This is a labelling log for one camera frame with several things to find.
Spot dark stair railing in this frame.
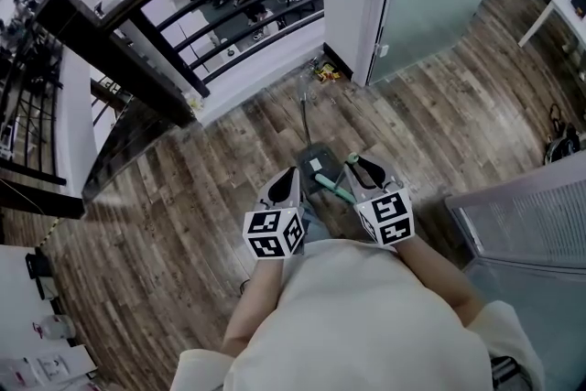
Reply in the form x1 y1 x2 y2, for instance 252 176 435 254
0 0 198 219

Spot green broom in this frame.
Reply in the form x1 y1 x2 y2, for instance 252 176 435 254
312 152 361 203

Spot dark glass balustrade panel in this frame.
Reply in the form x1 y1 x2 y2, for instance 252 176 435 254
81 98 198 201

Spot white desk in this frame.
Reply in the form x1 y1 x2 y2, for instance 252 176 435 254
0 244 100 391

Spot pile of snack wrappers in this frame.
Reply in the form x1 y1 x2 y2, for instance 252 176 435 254
309 59 341 82

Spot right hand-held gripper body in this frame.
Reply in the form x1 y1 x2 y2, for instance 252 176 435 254
352 180 416 247

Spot person's left forearm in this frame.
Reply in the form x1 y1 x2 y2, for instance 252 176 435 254
222 258 288 356

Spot frosted glass door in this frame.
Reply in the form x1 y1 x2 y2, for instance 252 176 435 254
368 0 514 86

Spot person's blue jeans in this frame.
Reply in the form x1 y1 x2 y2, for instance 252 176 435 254
299 196 333 244

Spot yellow black striped tape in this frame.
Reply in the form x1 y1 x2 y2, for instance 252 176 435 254
38 219 60 248

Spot white box red label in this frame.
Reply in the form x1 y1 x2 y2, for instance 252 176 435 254
0 356 40 388

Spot white window blinds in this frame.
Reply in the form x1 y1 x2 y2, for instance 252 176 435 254
446 164 586 269

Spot person's right forearm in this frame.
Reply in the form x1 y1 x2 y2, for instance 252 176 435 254
393 237 486 329

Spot grey dustpan with long handle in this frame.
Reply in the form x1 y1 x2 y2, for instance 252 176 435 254
295 75 343 194

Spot black charger box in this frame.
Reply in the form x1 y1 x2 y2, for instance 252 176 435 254
25 250 59 301

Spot white printed box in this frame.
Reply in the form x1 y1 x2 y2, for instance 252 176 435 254
36 354 72 384

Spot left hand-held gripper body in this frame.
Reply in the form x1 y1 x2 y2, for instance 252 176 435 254
242 196 307 261

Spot black bag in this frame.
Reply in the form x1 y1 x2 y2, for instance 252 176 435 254
544 103 586 166

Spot white table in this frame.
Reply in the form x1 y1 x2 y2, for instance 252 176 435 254
517 0 586 49

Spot clear plastic jug pink label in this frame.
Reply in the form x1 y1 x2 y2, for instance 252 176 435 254
32 313 77 341

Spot person's cream shirt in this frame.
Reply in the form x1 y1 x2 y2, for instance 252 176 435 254
171 240 546 391

